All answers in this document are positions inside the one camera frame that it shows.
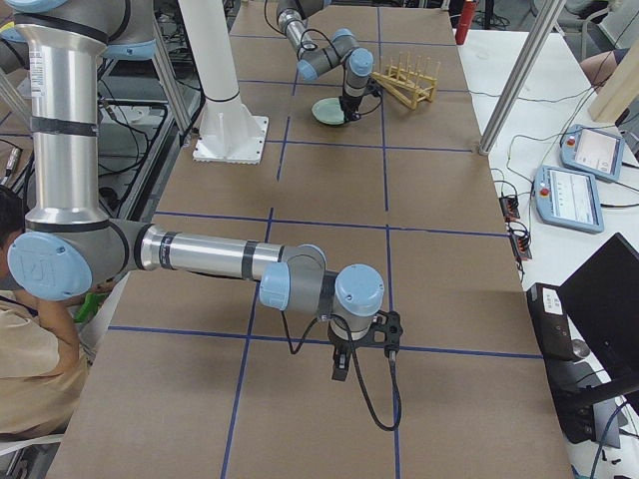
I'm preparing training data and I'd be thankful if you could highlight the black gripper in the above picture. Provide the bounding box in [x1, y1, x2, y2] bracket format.
[338, 93, 362, 123]
[327, 328, 372, 381]

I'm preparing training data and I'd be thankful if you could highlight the pale green plate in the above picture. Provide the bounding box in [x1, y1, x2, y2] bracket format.
[312, 97, 345, 126]

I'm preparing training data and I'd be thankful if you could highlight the wooden dish rack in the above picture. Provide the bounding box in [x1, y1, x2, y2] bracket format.
[371, 52, 441, 111]

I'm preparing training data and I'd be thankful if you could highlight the red bottle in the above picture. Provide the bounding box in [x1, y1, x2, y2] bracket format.
[455, 0, 477, 46]

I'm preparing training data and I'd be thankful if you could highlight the orange connector box far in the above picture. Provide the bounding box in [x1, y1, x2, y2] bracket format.
[498, 195, 520, 222]

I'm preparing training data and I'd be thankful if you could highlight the orange connector box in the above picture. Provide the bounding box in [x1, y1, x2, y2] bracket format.
[498, 195, 520, 222]
[509, 230, 532, 261]

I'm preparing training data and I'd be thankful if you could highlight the orange connector box near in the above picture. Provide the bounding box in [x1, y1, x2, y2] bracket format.
[509, 230, 532, 261]

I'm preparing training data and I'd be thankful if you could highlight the teach pendant near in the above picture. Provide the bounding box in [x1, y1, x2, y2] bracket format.
[533, 166, 604, 234]

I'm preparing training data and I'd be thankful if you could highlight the teach pendant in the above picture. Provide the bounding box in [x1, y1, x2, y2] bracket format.
[533, 166, 604, 234]
[560, 124, 625, 183]

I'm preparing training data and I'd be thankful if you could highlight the teach pendant far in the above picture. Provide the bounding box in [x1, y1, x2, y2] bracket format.
[560, 124, 625, 183]

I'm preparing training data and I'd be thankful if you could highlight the black monitor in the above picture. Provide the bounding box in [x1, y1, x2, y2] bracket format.
[558, 233, 638, 379]

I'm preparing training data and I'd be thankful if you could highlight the wooden beam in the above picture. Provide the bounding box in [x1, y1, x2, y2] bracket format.
[588, 40, 639, 123]

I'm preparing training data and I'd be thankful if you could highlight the person in beige shirt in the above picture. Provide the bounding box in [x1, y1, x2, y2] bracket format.
[0, 187, 109, 440]

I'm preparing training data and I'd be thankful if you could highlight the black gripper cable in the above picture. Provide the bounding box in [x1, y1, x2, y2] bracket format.
[281, 308, 403, 432]

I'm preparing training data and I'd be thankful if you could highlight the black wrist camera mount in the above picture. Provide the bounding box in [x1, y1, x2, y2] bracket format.
[366, 310, 403, 363]

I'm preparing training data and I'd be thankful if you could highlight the white pedestal column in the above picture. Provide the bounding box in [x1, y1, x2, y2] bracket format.
[179, 0, 269, 165]

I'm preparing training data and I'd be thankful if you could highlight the grey aluminium post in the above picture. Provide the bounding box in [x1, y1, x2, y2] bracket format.
[478, 0, 566, 156]

